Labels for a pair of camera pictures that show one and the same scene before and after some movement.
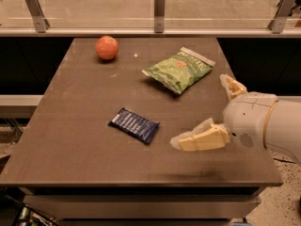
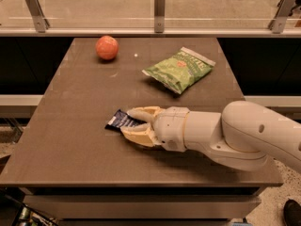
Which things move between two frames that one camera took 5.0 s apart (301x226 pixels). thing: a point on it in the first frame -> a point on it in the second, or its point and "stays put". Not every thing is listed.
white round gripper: (246, 121) -> (170, 126)
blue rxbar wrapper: (134, 124) stays put
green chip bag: (182, 71) stays put
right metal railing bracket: (283, 9) stays put
